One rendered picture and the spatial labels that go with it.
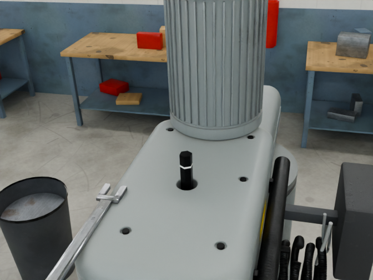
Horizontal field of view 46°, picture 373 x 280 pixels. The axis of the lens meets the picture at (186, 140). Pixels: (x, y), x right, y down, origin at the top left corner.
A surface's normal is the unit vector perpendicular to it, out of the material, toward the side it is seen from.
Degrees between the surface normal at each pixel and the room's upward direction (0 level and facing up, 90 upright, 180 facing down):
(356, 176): 0
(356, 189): 0
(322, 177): 0
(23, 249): 94
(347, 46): 90
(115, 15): 90
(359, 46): 90
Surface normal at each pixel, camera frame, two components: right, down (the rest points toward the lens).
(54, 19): -0.25, 0.49
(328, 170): -0.04, -0.87
